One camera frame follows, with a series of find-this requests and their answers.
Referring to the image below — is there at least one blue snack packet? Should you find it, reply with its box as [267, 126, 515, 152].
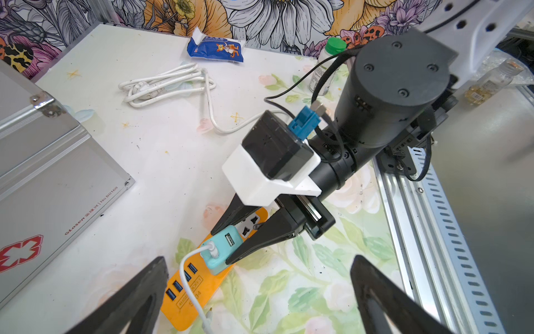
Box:
[186, 28, 244, 63]

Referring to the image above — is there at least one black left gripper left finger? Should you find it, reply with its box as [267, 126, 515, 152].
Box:
[68, 256, 168, 333]

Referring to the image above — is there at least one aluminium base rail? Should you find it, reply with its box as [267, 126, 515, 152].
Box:
[374, 156, 505, 333]

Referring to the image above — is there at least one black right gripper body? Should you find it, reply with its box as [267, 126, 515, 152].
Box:
[275, 194, 336, 240]

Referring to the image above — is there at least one white USB charging cable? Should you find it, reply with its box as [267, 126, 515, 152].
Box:
[178, 241, 220, 334]

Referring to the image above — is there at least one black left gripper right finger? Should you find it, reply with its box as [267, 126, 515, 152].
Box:
[350, 255, 451, 333]

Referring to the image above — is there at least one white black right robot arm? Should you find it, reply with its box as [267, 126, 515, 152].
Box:
[211, 1, 533, 265]

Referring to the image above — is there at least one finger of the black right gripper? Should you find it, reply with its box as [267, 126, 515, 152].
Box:
[211, 194, 267, 235]
[225, 208, 306, 264]

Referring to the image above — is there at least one green capped bottle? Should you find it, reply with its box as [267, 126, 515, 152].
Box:
[309, 37, 347, 92]

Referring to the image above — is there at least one silver aluminium first aid case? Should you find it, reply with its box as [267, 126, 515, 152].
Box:
[1, 63, 134, 305]

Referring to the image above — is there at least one teal USB charger plug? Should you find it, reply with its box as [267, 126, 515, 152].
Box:
[200, 225, 243, 276]

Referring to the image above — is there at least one small clear glass bottle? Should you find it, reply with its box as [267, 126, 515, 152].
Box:
[464, 59, 524, 106]

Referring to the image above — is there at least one white power strip cable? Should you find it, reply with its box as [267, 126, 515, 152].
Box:
[117, 62, 293, 135]

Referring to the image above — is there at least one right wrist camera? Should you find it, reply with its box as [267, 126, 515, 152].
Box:
[222, 107, 321, 207]

